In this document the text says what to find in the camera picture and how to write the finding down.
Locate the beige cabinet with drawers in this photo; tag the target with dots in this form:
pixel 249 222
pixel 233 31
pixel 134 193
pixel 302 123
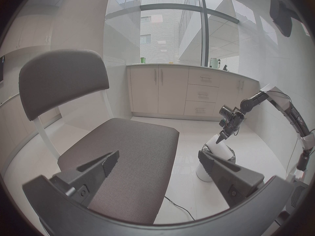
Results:
pixel 172 90

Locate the black wall screen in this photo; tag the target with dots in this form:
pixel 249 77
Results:
pixel 2 70

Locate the green cup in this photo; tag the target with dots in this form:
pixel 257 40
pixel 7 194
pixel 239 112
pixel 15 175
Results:
pixel 143 60

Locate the pale low cabinet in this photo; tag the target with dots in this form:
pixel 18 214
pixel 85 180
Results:
pixel 14 122

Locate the beige wall cabinet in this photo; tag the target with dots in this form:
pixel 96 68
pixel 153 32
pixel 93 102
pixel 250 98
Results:
pixel 32 31

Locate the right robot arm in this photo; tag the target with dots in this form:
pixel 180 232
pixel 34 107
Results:
pixel 295 119

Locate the pale green kettle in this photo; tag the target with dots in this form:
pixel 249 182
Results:
pixel 214 63

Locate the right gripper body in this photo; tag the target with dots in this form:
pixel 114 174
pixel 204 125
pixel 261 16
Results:
pixel 233 124

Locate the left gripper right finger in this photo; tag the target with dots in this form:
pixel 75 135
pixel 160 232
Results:
pixel 231 178

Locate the grey chair with white legs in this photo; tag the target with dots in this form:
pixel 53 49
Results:
pixel 128 151

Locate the white foam roll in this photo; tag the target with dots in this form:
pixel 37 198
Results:
pixel 222 151

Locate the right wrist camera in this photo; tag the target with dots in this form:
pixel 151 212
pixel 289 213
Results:
pixel 222 123

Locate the white trash bin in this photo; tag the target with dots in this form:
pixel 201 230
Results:
pixel 203 174

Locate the window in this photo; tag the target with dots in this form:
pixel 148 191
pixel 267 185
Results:
pixel 167 28

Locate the black plastic bag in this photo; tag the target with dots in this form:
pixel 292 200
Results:
pixel 231 159

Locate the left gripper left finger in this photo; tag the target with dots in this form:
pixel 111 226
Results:
pixel 83 178

